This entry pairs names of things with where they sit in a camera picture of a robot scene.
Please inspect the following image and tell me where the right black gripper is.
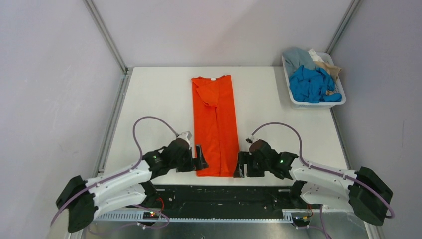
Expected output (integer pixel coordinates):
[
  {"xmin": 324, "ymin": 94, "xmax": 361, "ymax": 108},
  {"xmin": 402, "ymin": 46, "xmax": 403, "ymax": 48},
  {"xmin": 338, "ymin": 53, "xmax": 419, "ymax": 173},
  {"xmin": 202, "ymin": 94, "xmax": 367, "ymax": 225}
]
[{"xmin": 233, "ymin": 151, "xmax": 270, "ymax": 177}]

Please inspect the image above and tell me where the orange t shirt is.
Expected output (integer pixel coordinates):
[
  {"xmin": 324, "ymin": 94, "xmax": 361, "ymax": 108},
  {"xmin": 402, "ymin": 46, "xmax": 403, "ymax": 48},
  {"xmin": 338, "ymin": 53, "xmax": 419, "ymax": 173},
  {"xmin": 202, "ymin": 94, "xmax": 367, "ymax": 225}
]
[{"xmin": 191, "ymin": 75, "xmax": 240, "ymax": 177}]

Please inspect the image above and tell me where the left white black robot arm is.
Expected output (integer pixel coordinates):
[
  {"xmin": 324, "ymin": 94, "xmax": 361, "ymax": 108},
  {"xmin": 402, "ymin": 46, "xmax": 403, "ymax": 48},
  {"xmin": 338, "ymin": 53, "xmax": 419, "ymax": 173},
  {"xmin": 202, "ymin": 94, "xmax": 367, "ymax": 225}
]
[{"xmin": 56, "ymin": 137, "xmax": 209, "ymax": 233}]

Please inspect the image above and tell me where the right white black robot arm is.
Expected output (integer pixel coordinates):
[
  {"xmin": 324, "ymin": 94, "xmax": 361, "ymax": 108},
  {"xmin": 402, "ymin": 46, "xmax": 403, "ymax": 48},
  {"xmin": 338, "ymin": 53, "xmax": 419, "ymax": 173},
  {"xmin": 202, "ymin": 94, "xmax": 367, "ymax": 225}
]
[{"xmin": 233, "ymin": 140, "xmax": 393, "ymax": 226}]

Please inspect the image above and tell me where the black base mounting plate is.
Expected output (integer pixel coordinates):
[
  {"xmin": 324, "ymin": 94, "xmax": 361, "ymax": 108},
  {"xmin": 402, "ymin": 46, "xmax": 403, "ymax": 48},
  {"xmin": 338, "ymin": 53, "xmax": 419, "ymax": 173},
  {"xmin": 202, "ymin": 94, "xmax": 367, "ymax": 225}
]
[{"xmin": 140, "ymin": 183, "xmax": 320, "ymax": 220}]

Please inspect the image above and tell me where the left controller board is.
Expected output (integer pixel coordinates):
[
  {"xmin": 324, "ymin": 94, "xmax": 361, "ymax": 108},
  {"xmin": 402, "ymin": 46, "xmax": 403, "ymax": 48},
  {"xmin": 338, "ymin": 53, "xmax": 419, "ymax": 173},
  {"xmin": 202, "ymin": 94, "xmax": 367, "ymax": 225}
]
[{"xmin": 142, "ymin": 211, "xmax": 160, "ymax": 220}]

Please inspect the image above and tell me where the controller board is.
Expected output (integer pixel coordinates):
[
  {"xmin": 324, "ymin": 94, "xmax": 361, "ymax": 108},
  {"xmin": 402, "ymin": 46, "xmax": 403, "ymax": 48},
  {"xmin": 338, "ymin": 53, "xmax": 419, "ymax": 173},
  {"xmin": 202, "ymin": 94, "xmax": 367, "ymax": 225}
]
[
  {"xmin": 142, "ymin": 211, "xmax": 160, "ymax": 220},
  {"xmin": 292, "ymin": 216, "xmax": 311, "ymax": 228}
]

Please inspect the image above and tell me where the right controller board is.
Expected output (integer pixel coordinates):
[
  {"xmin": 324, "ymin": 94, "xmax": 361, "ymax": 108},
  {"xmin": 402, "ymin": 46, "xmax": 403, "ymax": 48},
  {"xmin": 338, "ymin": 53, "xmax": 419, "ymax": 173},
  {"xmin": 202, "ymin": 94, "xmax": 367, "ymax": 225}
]
[{"xmin": 292, "ymin": 216, "xmax": 311, "ymax": 228}]

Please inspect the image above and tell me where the white plastic laundry basket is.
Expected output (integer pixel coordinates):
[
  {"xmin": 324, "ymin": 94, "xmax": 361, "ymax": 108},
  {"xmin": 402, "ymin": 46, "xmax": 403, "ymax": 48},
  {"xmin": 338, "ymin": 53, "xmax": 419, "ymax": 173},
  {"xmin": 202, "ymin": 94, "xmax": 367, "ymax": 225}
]
[{"xmin": 282, "ymin": 47, "xmax": 346, "ymax": 109}]

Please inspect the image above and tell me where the grey blue t shirt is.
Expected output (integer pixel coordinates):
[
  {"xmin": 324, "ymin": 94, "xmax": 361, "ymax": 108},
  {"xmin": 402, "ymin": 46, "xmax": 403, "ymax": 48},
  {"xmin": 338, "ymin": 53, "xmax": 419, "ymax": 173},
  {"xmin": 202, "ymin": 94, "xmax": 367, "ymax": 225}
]
[{"xmin": 282, "ymin": 47, "xmax": 317, "ymax": 76}]

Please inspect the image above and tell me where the beige t shirt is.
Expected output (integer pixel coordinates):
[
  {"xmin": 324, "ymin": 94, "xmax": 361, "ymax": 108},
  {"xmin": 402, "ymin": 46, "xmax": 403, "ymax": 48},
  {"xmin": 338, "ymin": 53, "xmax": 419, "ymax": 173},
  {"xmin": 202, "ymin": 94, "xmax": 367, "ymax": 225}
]
[{"xmin": 308, "ymin": 49, "xmax": 342, "ymax": 85}]

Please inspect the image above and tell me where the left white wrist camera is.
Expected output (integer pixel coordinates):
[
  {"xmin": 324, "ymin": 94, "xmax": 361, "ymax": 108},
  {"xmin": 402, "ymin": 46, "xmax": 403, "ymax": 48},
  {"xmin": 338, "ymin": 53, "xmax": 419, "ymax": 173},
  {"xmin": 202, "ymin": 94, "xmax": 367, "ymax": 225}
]
[{"xmin": 177, "ymin": 131, "xmax": 192, "ymax": 146}]

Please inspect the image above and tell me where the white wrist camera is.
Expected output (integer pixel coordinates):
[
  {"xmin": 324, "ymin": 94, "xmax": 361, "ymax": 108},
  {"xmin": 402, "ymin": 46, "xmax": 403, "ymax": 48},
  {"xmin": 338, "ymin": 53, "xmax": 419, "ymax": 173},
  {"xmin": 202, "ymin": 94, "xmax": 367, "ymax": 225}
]
[
  {"xmin": 177, "ymin": 131, "xmax": 192, "ymax": 146},
  {"xmin": 246, "ymin": 135, "xmax": 257, "ymax": 144}
]

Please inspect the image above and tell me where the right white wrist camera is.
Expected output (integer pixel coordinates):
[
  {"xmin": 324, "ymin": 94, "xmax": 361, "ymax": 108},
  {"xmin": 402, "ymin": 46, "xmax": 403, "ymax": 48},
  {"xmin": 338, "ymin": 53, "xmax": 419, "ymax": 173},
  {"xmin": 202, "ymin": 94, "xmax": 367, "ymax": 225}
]
[{"xmin": 246, "ymin": 135, "xmax": 257, "ymax": 144}]

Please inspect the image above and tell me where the aluminium front frame rail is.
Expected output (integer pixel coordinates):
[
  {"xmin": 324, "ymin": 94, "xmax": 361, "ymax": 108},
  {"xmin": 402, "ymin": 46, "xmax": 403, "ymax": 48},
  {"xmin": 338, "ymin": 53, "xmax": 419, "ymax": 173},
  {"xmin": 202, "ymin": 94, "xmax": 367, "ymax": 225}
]
[{"xmin": 67, "ymin": 188, "xmax": 385, "ymax": 239}]

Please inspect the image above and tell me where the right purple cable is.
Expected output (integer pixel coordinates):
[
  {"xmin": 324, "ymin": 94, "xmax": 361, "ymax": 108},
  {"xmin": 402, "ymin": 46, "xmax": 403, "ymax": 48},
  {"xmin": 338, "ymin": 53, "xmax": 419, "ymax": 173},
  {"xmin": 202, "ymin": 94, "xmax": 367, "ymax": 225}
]
[{"xmin": 250, "ymin": 122, "xmax": 396, "ymax": 239}]

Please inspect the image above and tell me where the purple cable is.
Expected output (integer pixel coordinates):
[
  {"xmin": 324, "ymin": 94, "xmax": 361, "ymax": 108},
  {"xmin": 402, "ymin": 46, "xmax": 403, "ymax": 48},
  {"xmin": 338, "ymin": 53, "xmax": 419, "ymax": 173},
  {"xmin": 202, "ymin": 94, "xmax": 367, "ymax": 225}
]
[
  {"xmin": 250, "ymin": 122, "xmax": 396, "ymax": 239},
  {"xmin": 50, "ymin": 116, "xmax": 180, "ymax": 230}
]

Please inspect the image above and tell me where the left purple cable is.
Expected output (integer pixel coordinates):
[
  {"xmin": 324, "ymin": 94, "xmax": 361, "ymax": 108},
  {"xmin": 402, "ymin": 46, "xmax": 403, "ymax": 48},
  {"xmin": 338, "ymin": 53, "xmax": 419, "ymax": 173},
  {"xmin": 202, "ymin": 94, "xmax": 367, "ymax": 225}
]
[{"xmin": 50, "ymin": 116, "xmax": 180, "ymax": 230}]

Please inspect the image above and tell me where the left aluminium corner post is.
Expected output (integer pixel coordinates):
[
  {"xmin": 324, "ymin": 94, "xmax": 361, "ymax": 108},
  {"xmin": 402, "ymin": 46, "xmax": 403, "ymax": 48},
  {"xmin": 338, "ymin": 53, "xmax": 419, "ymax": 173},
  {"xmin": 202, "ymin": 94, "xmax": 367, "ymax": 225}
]
[{"xmin": 83, "ymin": 0, "xmax": 128, "ymax": 74}]

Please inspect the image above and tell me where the aluminium corner post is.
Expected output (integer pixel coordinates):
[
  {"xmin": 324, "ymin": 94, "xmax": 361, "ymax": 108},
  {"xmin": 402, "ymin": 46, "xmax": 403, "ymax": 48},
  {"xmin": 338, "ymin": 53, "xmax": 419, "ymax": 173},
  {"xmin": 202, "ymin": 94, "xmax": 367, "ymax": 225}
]
[
  {"xmin": 83, "ymin": 0, "xmax": 128, "ymax": 74},
  {"xmin": 325, "ymin": 0, "xmax": 363, "ymax": 54}
]

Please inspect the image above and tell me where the right aluminium corner post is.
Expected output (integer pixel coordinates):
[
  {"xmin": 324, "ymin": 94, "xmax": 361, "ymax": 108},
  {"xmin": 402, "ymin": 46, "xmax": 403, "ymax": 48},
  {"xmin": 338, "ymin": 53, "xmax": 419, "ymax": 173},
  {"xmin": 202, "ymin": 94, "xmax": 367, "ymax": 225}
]
[{"xmin": 325, "ymin": 0, "xmax": 363, "ymax": 54}]

